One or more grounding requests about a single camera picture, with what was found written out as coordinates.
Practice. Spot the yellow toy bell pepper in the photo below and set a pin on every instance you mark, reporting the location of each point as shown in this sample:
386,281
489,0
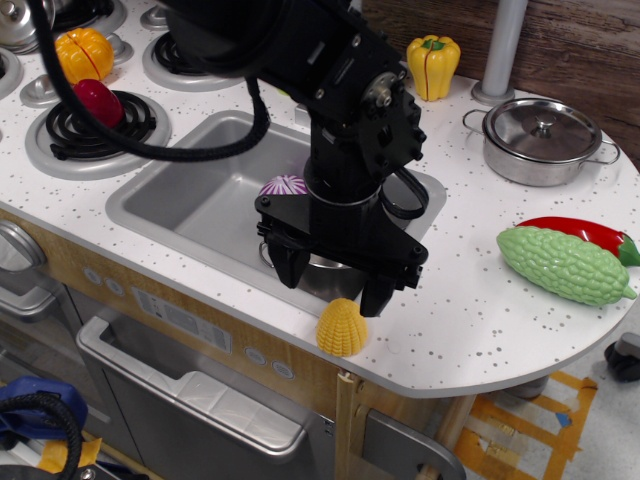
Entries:
433,61

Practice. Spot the orange toy pumpkin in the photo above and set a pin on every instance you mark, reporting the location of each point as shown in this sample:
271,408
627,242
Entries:
84,54

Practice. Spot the front black stove burner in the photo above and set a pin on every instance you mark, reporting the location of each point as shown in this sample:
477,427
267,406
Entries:
58,144

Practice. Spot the black stove burner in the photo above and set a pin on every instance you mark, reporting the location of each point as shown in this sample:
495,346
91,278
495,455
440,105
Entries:
58,144
164,65

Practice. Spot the grey vertical pole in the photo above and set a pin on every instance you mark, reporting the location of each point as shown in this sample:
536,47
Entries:
495,86

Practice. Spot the yellow toy corn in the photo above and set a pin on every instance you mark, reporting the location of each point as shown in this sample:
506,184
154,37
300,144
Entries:
341,330

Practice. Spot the lidded steel pot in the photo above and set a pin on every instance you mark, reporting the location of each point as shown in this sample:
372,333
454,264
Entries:
539,142

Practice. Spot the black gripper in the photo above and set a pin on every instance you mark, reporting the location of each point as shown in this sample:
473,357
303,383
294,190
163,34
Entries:
361,236

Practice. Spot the red toy fruit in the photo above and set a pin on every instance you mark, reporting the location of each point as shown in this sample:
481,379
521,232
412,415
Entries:
100,101

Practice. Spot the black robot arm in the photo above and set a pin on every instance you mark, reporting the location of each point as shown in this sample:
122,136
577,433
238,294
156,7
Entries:
365,127

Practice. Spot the black caster wheel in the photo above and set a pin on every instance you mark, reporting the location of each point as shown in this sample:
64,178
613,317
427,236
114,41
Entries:
622,357

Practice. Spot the green toy bitter gourd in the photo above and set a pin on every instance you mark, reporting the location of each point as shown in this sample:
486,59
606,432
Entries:
565,265

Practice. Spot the grey stove knob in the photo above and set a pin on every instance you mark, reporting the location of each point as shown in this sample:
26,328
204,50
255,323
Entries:
39,93

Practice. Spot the silver pot lid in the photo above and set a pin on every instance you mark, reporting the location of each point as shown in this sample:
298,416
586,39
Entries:
18,33

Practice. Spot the red toy chili pepper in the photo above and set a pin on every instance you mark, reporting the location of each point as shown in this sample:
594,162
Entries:
617,242

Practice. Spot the steel pot in sink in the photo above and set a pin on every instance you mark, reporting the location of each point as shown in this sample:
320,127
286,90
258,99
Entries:
323,280

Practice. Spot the rear black stove burner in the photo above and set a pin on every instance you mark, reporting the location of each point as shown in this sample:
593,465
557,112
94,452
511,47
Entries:
164,65

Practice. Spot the grey dishwasher door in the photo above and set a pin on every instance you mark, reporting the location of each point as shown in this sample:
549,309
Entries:
193,418

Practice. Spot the purple white striped toy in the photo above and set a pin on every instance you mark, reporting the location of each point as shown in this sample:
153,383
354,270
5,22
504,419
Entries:
284,185

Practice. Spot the blue clamp tool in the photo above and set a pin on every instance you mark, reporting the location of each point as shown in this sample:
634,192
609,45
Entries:
42,409

